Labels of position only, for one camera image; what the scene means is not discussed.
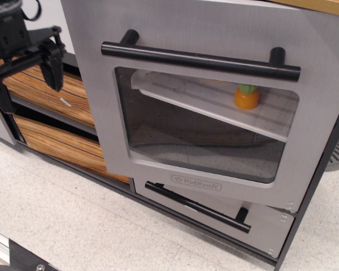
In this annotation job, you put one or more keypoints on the lower wood-pattern fabric bin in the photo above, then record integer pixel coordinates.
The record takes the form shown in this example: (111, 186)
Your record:
(65, 146)

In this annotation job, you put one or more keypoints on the orange toy pineapple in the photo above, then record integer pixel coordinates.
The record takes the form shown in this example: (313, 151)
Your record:
(246, 97)

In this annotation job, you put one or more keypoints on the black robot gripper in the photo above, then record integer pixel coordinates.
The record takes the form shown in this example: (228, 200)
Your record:
(21, 48)

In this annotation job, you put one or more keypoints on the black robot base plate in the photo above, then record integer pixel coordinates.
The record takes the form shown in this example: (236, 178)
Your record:
(16, 257)

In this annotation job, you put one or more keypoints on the upper wood-pattern fabric bin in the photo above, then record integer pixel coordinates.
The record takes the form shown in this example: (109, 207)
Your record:
(71, 101)

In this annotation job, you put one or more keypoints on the wood-pattern fabric bin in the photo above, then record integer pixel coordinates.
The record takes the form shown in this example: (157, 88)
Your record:
(71, 101)
(65, 146)

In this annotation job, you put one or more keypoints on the grey lower oven drawer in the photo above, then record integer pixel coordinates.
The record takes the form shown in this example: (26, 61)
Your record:
(256, 225)

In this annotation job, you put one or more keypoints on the grey toy oven door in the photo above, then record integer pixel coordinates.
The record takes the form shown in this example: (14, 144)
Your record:
(244, 42)

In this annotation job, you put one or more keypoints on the white oven shelf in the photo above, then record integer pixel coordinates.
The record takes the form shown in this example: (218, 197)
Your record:
(272, 117)

